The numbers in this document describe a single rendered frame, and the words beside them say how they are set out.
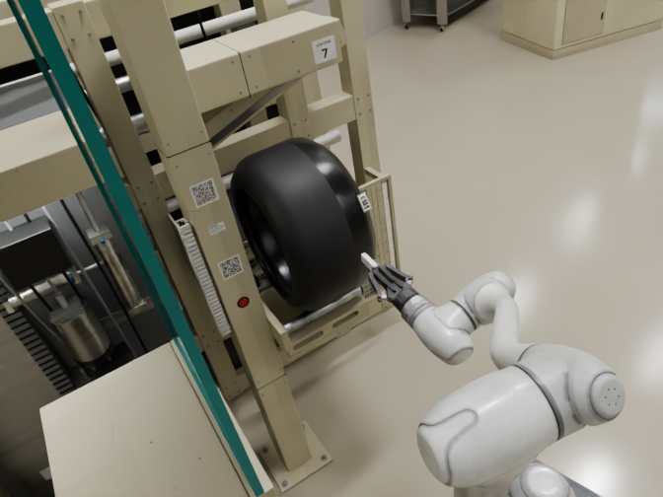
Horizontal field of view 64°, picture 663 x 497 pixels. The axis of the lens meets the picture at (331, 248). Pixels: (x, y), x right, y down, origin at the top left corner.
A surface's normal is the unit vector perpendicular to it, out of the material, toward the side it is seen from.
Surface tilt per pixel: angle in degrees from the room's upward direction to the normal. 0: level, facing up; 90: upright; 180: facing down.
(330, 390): 0
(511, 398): 11
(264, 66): 90
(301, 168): 22
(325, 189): 41
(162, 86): 90
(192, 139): 90
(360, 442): 0
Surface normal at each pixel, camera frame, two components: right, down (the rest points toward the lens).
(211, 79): 0.52, 0.46
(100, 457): -0.15, -0.78
